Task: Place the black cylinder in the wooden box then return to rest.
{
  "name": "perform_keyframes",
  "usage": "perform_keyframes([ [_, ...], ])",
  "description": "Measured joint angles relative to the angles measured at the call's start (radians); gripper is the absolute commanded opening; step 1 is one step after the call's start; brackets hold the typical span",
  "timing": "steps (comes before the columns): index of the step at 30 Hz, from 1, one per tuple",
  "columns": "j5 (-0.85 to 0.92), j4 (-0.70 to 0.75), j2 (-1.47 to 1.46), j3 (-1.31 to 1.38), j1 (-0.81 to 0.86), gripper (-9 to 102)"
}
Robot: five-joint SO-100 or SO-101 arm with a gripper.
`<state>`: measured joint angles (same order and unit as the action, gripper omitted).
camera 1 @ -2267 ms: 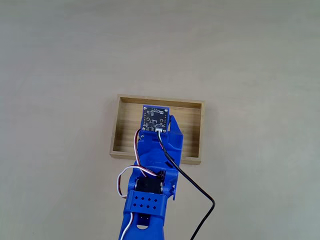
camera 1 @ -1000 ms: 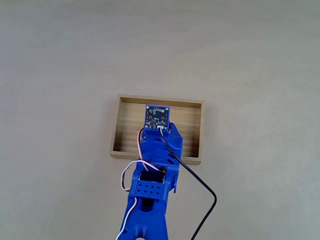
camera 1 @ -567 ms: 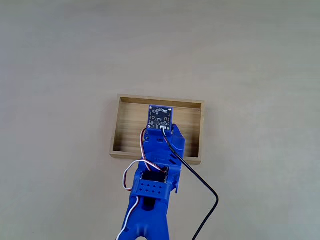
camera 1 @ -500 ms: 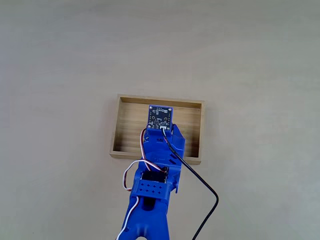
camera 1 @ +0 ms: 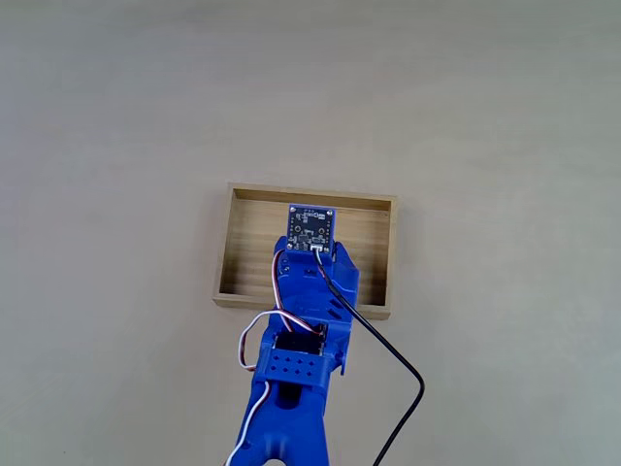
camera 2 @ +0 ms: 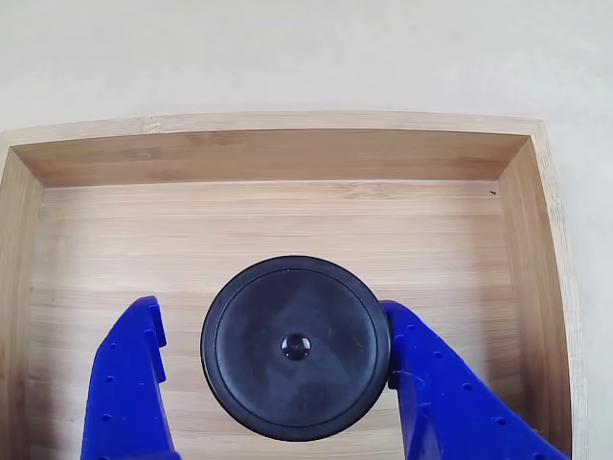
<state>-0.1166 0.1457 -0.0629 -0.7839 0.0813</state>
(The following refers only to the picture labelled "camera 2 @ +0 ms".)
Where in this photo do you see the shallow wooden box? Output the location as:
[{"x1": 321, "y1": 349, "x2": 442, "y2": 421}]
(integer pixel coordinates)
[{"x1": 0, "y1": 110, "x2": 588, "y2": 460}]

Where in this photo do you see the black cylinder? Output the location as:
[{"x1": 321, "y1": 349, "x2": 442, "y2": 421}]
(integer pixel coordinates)
[{"x1": 199, "y1": 255, "x2": 395, "y2": 443}]

